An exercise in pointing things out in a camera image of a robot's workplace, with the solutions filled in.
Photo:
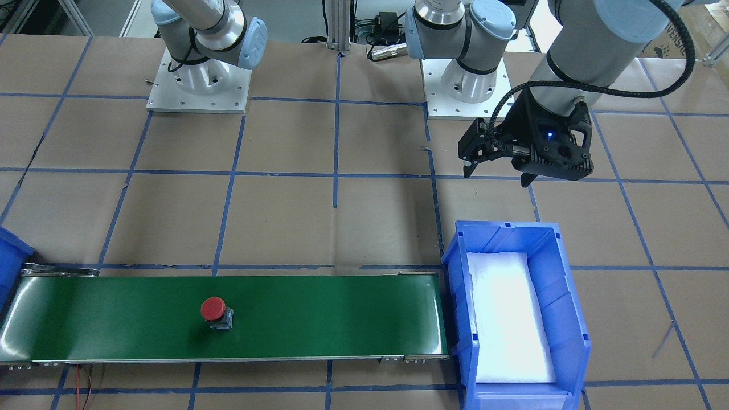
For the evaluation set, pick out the white foam pad in bin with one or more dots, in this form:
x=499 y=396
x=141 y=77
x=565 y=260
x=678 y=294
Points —
x=513 y=343

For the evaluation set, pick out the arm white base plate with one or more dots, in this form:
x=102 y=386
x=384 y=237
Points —
x=454 y=101
x=199 y=97

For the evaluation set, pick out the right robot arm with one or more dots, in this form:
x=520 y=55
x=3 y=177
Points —
x=208 y=41

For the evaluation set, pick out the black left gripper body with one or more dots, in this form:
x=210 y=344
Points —
x=527 y=122

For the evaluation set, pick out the aluminium frame post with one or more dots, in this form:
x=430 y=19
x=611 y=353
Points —
x=338 y=32

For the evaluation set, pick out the green conveyor belt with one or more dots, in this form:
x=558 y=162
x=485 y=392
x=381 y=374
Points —
x=158 y=319

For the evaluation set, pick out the cardboard box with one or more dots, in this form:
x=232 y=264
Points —
x=706 y=22

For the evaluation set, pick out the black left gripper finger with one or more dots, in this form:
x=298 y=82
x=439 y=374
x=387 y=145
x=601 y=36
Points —
x=527 y=179
x=478 y=144

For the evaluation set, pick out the red push button switch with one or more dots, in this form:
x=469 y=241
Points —
x=217 y=314

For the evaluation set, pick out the silver cylindrical connector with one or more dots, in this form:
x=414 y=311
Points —
x=390 y=51

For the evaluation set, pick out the blue bin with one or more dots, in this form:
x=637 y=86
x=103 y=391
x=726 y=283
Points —
x=564 y=323
x=14 y=252

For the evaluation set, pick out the black power adapter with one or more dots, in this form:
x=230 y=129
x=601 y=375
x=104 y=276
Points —
x=386 y=23

